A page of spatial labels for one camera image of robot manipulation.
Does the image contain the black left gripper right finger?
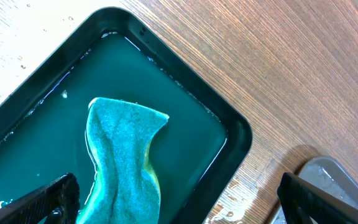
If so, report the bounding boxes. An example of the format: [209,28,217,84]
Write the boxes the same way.
[277,172,358,224]

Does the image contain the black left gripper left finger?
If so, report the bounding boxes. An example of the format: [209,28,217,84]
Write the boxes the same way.
[0,173,80,224]

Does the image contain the green yellow sponge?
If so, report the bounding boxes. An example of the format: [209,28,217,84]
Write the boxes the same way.
[77,98,169,223]

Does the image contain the dark grey serving tray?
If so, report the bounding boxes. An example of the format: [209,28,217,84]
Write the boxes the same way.
[270,156,358,223]

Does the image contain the black water basin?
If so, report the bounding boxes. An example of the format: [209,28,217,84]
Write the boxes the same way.
[0,7,252,223]

